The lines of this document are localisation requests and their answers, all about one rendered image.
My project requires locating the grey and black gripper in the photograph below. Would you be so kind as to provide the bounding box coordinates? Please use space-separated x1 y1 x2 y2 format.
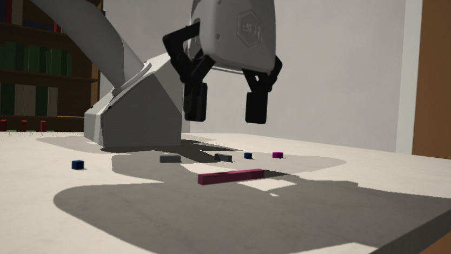
162 0 282 124

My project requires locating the magenta rectangular block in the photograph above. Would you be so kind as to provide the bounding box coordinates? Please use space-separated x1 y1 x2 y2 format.
273 152 283 158

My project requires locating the pink rod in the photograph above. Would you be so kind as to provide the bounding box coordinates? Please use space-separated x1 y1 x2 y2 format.
198 169 264 185

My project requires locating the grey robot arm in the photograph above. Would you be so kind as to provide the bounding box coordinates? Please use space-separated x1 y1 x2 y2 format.
31 0 152 95

